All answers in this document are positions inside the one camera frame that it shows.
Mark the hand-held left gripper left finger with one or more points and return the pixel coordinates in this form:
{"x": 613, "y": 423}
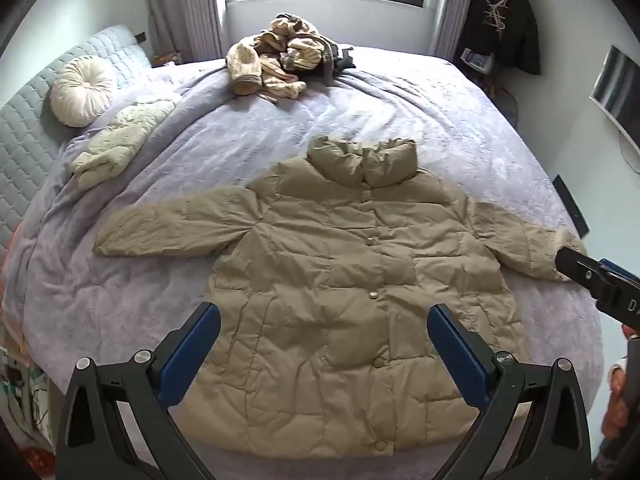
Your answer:
{"x": 187, "y": 355}

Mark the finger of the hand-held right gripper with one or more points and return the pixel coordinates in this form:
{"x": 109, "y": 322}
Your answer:
{"x": 575, "y": 265}
{"x": 622, "y": 272}

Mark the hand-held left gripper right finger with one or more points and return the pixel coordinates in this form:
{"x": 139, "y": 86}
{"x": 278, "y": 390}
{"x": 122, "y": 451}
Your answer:
{"x": 457, "y": 355}

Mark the khaki puffer jacket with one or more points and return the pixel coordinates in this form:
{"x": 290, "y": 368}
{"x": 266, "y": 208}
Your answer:
{"x": 320, "y": 285}

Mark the beige striped clothes pile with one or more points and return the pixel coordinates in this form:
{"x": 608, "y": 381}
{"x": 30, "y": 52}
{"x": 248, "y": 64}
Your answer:
{"x": 270, "y": 60}

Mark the dark clothes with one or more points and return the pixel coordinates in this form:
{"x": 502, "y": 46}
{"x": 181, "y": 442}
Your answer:
{"x": 340, "y": 57}

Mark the person's right hand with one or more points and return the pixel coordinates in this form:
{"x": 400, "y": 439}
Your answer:
{"x": 616, "y": 410}

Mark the black bar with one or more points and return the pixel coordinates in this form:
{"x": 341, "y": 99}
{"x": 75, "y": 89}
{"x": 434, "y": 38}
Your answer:
{"x": 570, "y": 205}

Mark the bed with lavender cover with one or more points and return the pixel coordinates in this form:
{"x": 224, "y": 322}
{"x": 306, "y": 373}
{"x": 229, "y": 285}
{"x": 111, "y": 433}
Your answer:
{"x": 225, "y": 150}

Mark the pale green quilted blanket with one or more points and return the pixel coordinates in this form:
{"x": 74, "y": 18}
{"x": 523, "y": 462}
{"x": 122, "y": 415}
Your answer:
{"x": 117, "y": 140}

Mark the small printed box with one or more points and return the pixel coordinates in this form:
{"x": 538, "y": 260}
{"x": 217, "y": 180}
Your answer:
{"x": 477, "y": 60}

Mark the hanging black coats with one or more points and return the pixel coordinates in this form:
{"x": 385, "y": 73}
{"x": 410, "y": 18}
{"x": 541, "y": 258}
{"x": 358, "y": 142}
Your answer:
{"x": 520, "y": 30}

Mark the quilted grey headboard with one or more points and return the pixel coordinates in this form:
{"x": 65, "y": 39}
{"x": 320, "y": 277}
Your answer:
{"x": 30, "y": 135}

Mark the grey curtain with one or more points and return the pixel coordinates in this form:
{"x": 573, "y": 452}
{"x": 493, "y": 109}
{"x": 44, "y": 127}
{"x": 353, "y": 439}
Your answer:
{"x": 455, "y": 10}
{"x": 190, "y": 10}

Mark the round cream pillow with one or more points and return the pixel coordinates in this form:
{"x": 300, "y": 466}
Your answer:
{"x": 82, "y": 91}

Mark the wall mounted screen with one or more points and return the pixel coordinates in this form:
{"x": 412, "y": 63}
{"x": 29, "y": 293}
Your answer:
{"x": 620, "y": 90}

